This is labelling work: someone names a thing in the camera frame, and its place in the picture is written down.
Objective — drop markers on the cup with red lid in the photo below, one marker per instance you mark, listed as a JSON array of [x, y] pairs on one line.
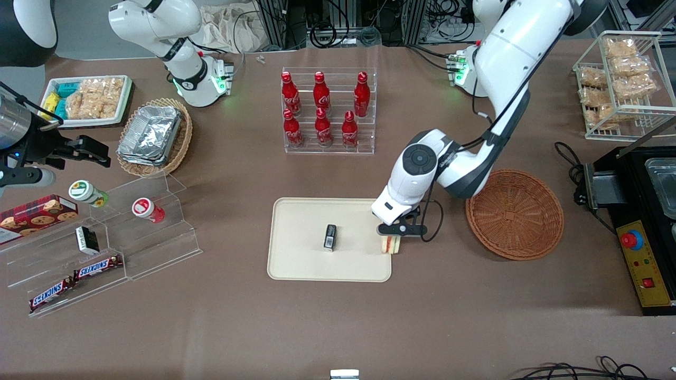
[[147, 209]]

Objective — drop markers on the bag of puffed crackers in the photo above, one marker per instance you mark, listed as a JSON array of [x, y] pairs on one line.
[[103, 87], [84, 105]]

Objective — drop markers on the white black device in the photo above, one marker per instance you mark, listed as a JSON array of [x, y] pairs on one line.
[[344, 374]]

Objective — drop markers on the red cola bottle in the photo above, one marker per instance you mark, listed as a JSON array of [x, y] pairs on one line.
[[321, 92], [292, 129], [362, 95], [349, 132], [290, 95], [322, 129]]

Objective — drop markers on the beige plastic tray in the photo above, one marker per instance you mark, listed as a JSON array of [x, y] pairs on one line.
[[301, 248]]

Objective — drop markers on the clear bag of rice crackers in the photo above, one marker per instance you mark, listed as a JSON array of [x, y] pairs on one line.
[[631, 65], [591, 77], [636, 85], [620, 47], [607, 117], [594, 96]]

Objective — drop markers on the triangle sandwich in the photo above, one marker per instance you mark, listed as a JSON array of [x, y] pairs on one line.
[[391, 245]]

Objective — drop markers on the silver metal bar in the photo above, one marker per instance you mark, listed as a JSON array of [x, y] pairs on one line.
[[644, 136]]

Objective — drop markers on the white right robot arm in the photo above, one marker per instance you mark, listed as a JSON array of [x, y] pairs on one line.
[[179, 47]]

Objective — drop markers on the clear acrylic bottle rack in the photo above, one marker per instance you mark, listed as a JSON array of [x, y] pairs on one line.
[[364, 137]]

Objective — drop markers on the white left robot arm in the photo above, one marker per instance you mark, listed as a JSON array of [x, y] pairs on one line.
[[507, 47]]

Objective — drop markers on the red cookie box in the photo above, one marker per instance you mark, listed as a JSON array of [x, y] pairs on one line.
[[37, 216]]

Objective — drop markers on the round brown wicker basket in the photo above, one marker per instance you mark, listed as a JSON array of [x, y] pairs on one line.
[[515, 216]]

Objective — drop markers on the clear acrylic stepped shelf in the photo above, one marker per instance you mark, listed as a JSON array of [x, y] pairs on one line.
[[158, 248]]

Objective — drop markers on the yellow snack packet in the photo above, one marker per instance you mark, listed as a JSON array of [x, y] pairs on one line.
[[49, 100]]

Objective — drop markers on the white cloth bag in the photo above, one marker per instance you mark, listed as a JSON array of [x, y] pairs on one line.
[[227, 26]]

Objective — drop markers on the black fryer with yellow panel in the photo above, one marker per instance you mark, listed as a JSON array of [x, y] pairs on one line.
[[647, 248]]

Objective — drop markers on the snickers bar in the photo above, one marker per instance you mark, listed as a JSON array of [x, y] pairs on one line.
[[51, 294], [97, 268]]

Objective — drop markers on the cup with green lid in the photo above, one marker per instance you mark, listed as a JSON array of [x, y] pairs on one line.
[[87, 192]]

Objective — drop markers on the stacked aluminium foil trays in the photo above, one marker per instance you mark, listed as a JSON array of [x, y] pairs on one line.
[[150, 134]]

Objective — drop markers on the aluminium frame stand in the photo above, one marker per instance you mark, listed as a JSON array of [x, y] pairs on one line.
[[280, 21]]

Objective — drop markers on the oval light wicker basket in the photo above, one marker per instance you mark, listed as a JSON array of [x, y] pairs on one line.
[[182, 137]]

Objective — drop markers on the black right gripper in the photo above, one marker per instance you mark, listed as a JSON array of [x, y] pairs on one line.
[[43, 148]]

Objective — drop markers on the small black packet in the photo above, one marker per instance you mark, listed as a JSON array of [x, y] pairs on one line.
[[330, 237]]

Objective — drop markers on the white rectangular snack bin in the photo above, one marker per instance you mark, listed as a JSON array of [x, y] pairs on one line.
[[124, 100]]

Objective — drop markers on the small black white box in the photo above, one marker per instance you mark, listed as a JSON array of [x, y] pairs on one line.
[[87, 240]]

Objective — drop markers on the teal snack packet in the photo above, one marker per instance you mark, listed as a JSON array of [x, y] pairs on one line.
[[60, 108], [67, 89]]

